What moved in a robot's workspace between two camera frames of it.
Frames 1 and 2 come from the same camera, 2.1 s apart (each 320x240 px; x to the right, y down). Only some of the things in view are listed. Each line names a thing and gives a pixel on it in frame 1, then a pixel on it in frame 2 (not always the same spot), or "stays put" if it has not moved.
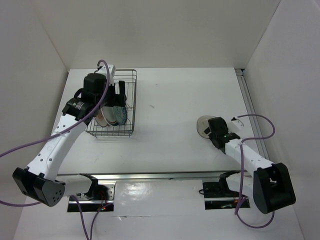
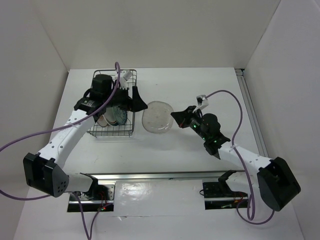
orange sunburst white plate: x=100 y=119 stays put
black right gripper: x=207 y=130 to x=182 y=117
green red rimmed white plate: x=109 y=115 stays put
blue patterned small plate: x=120 y=114 stays put
